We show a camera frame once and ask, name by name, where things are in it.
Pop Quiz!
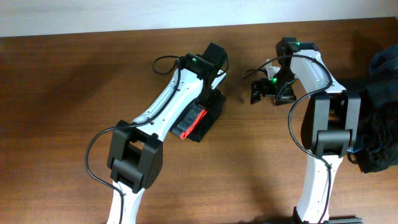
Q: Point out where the black leggings red waistband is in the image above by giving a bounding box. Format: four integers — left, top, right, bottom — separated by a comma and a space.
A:
170, 88, 226, 142

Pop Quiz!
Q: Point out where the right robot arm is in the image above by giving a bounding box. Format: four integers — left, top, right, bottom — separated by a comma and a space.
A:
250, 37, 362, 223

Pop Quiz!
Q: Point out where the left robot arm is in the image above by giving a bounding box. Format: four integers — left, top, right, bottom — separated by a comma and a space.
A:
107, 42, 229, 223

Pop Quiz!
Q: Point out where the dark clothes pile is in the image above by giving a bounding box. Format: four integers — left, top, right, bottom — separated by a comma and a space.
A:
341, 44, 397, 174

